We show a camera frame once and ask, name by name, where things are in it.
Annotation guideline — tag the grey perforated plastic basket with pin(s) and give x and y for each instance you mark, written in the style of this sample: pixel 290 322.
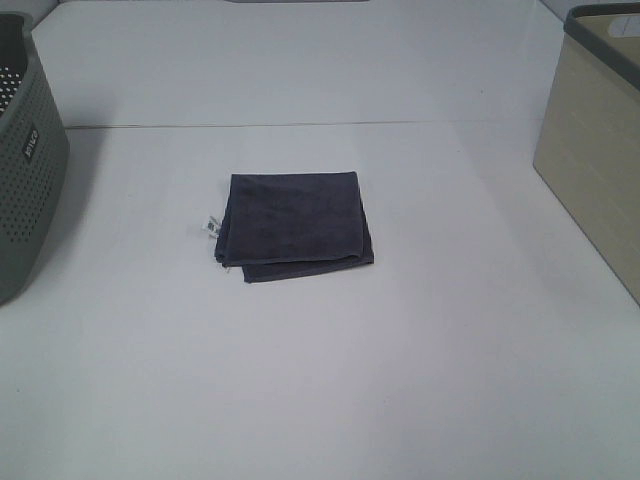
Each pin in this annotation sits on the grey perforated plastic basket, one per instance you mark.
pixel 34 153

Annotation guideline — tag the dark grey towel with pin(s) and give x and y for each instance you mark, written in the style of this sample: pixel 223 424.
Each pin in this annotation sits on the dark grey towel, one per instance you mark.
pixel 284 226

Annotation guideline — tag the beige plastic storage bin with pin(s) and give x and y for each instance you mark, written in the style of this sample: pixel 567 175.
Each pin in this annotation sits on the beige plastic storage bin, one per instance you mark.
pixel 588 148

